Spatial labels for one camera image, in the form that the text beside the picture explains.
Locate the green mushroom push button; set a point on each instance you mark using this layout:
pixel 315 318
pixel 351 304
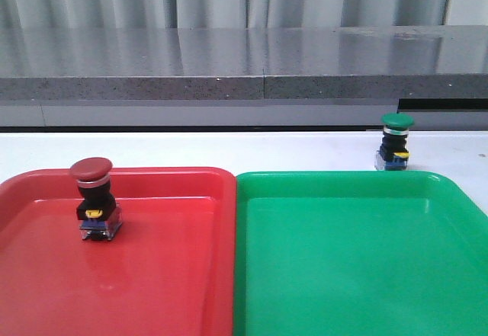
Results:
pixel 392 154

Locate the red mushroom push button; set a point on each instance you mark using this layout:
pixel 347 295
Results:
pixel 98 213

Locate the grey stone counter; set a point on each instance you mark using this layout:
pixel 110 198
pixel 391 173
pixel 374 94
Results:
pixel 279 78

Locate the green plastic tray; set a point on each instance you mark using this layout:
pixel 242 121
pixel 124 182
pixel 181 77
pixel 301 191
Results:
pixel 358 253

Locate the red plastic tray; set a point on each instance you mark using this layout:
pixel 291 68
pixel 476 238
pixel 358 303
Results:
pixel 168 271

